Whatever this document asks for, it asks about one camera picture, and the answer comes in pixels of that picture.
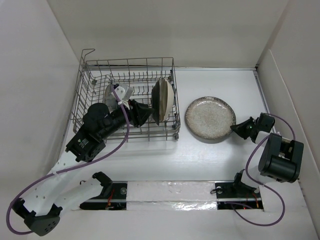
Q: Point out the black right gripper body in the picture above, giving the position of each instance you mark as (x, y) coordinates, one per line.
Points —
(257, 127)

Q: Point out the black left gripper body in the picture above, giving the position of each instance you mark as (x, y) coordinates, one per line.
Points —
(118, 122)

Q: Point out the brown rimmed cream plate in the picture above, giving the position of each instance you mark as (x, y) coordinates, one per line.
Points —
(155, 102)

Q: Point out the cream divided plate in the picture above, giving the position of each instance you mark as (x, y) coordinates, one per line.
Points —
(166, 99)

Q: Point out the speckled brown rimmed plate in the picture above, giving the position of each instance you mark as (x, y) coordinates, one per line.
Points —
(209, 119)

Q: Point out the grey reindeer plate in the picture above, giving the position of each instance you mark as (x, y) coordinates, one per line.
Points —
(109, 99)

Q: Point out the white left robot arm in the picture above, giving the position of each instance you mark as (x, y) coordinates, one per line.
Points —
(42, 203)

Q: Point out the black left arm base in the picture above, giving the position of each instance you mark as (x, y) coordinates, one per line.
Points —
(109, 200)

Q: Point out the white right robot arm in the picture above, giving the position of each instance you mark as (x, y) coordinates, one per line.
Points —
(280, 160)

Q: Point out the grey wire dish rack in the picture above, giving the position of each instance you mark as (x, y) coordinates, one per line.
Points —
(134, 79)

